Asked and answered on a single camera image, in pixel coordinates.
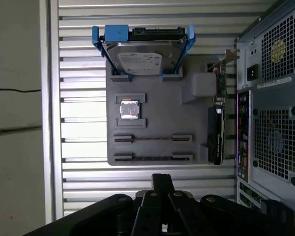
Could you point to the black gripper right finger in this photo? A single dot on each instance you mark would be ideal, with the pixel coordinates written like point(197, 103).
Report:
point(184, 209)

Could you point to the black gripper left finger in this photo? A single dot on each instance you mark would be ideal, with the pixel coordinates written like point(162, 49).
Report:
point(147, 209)

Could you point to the RAM stick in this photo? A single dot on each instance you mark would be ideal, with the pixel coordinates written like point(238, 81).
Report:
point(152, 140)
point(152, 157)

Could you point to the graphics card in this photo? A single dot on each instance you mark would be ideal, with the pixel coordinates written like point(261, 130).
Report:
point(217, 137)

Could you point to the grey parts rack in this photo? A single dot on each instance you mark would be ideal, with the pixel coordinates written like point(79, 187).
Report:
point(162, 110)

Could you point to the silver CPU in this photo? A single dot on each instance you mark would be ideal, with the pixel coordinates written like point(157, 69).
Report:
point(129, 109)

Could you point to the black open PC case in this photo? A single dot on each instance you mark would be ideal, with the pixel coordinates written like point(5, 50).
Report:
point(273, 98)

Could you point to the hard disk in blue carrier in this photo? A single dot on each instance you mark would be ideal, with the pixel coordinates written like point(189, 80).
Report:
point(142, 56)

